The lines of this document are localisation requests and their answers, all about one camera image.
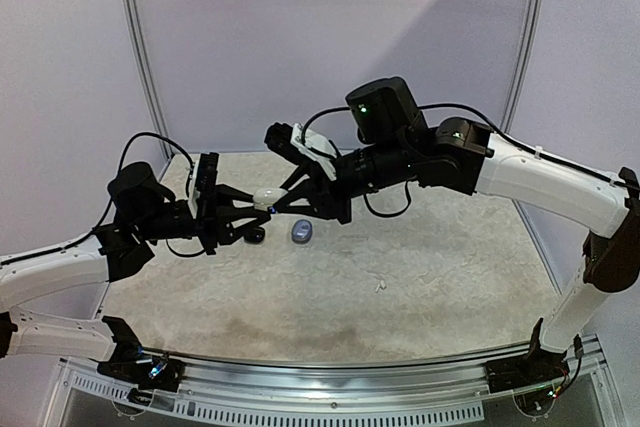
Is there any white stem earbud far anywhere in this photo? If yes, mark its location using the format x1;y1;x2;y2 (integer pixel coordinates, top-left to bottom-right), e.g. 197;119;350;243
374;281;387;293

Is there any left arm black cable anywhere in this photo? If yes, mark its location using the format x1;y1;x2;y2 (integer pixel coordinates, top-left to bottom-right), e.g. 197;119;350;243
0;132;206;266

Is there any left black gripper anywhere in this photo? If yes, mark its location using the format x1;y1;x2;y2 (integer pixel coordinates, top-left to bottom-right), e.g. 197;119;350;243
136;183;271;255

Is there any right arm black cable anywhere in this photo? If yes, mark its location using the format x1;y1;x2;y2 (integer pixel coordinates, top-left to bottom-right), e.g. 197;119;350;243
302;102;640;218

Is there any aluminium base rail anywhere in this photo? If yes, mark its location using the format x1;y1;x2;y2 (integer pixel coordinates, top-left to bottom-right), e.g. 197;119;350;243
45;336;624;426

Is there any left aluminium frame post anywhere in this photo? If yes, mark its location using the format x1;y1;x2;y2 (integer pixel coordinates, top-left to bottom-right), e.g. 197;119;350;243
123;0;169;137

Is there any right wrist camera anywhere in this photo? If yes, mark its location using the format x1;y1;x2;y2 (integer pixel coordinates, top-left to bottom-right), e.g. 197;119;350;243
264;123;338;181

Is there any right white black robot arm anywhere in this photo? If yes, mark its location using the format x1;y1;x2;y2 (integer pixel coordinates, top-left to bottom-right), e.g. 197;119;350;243
265;77;639;393

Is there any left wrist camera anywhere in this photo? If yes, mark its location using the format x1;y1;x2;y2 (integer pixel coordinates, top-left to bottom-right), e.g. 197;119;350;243
188;152;219;218

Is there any purple earbud charging case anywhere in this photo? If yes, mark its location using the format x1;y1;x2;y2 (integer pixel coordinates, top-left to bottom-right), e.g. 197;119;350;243
290;219;313;245

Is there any right aluminium frame post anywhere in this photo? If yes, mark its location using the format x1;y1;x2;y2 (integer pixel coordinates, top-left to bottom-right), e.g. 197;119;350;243
500;0;542;132

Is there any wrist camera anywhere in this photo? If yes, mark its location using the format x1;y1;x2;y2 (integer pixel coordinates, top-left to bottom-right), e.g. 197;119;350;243
188;152;219;218
264;123;338;181

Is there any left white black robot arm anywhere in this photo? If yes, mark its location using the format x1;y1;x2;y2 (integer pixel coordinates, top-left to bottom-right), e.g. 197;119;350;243
1;154;286;392

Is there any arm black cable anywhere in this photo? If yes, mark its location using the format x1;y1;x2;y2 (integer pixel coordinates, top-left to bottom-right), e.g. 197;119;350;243
302;102;640;218
0;132;206;266

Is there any white earbud charging case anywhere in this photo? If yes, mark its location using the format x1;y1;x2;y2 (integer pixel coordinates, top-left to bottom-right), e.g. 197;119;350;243
252;188;288;212

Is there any black earbud charging case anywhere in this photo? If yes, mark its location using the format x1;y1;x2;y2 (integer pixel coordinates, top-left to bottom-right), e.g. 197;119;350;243
244;227;266;245

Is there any aluminium frame post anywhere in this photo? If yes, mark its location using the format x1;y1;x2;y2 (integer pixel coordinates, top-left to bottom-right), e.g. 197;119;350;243
500;0;542;132
123;0;169;137

